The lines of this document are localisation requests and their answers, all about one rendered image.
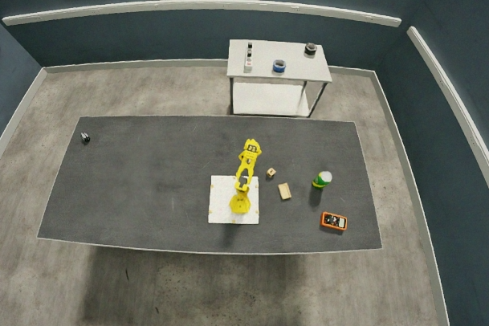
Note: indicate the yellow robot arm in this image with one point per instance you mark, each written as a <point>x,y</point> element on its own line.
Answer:
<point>242,182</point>

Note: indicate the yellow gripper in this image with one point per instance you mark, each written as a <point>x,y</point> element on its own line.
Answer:
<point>252,142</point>

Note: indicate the green and yellow drink can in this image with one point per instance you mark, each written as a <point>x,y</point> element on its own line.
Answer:
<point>322,180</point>

